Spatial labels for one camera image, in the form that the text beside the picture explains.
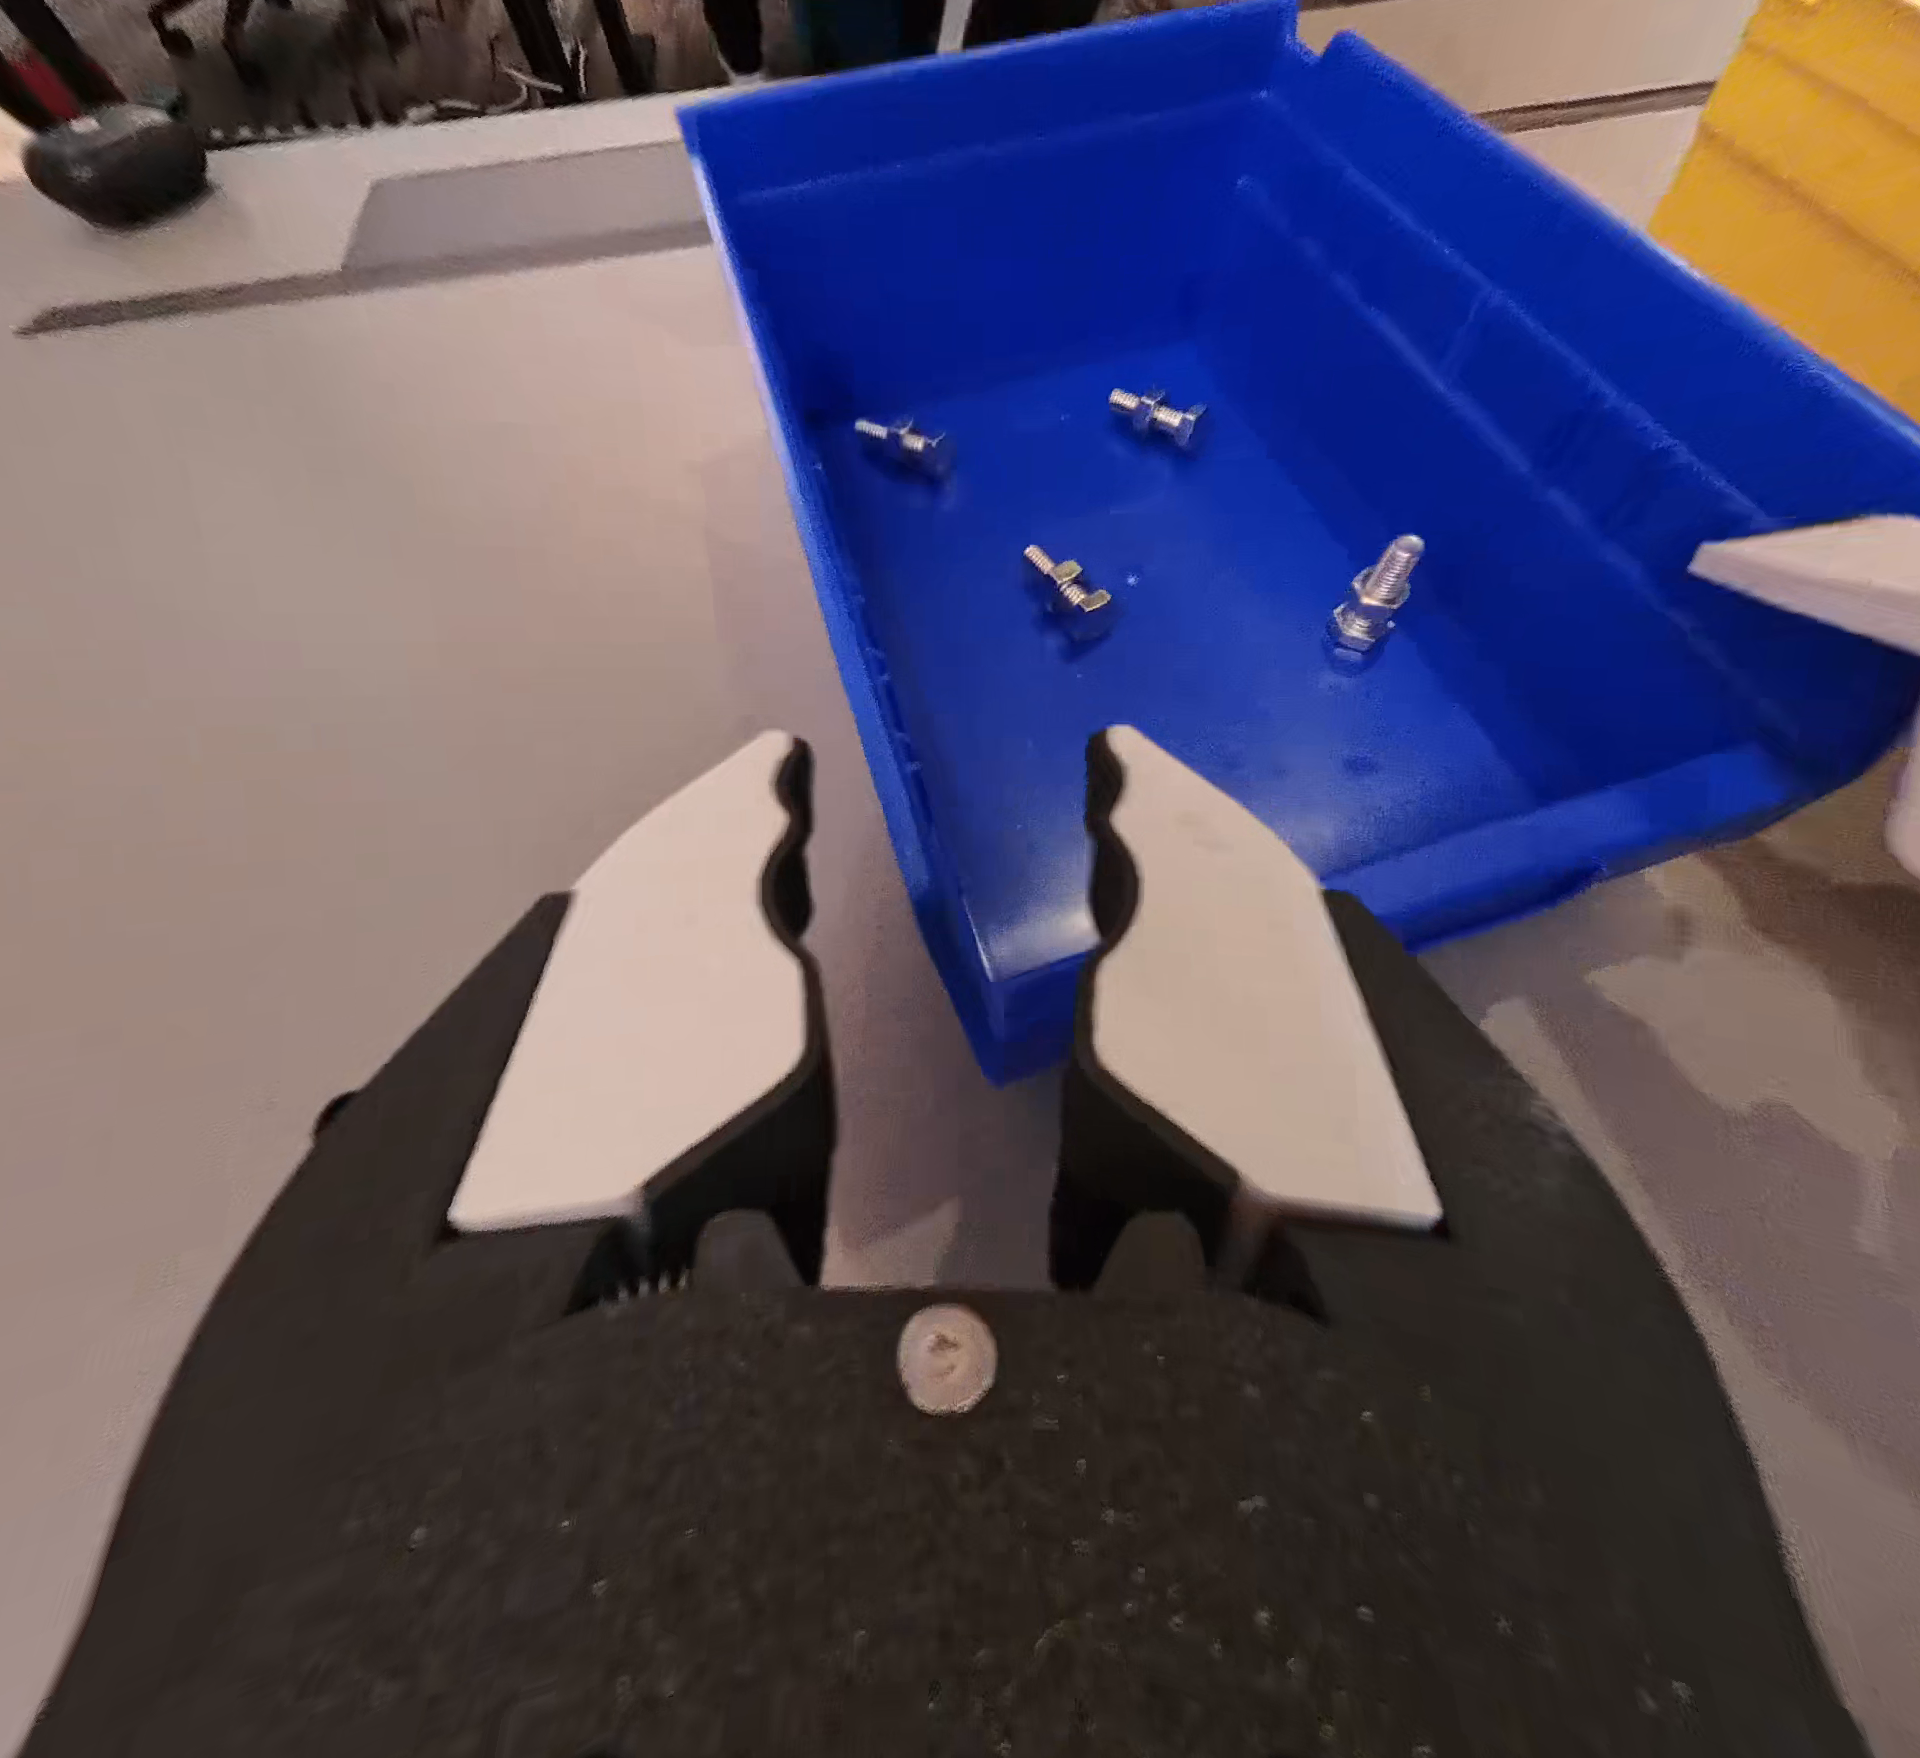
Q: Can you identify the yellow plastic bin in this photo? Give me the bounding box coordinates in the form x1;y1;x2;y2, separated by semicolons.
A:
1650;0;1920;425

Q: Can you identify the black oval case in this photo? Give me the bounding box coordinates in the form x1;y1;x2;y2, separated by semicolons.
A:
23;104;212;230

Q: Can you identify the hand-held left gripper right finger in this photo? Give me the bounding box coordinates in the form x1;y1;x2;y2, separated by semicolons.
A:
1068;724;1445;1236

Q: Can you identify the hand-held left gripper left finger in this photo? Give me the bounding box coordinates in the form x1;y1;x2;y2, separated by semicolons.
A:
448;730;827;1236

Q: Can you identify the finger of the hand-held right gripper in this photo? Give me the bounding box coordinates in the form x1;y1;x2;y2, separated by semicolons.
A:
1687;512;1920;657

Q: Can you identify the blue plastic bin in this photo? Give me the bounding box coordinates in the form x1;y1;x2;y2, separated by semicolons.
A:
677;0;1920;1089

